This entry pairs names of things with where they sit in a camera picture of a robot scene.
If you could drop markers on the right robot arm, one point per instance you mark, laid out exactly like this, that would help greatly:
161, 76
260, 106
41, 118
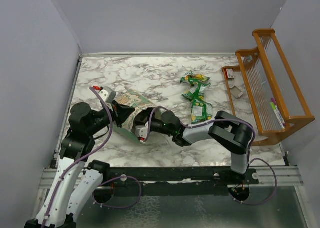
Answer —
235, 134

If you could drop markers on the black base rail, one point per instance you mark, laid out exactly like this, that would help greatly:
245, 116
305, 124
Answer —
168, 181

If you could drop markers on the small grey cardboard box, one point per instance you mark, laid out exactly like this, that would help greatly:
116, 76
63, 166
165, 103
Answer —
236, 92

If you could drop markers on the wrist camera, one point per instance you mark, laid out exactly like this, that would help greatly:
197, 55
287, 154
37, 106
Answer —
142, 132
108, 94

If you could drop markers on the red white small box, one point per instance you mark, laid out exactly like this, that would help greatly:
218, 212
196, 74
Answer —
230, 73

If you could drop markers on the green marker pen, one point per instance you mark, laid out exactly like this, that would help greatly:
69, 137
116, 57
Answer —
277, 115

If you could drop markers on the purple marker pen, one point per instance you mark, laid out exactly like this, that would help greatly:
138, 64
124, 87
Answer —
280, 115

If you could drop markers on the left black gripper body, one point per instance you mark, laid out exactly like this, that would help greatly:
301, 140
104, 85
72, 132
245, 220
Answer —
102, 118

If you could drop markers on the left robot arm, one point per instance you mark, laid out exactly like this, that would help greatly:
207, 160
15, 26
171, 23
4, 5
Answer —
66, 198

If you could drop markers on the wooden tiered rack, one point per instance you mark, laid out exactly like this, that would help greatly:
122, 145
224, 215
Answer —
266, 73

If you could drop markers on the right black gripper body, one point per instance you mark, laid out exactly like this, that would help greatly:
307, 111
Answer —
157, 126

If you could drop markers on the yellow green snack packet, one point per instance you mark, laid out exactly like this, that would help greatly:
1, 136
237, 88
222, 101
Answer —
194, 78

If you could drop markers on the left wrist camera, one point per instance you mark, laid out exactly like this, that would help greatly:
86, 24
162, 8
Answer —
108, 94

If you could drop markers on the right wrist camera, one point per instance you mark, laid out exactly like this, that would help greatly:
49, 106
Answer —
142, 132

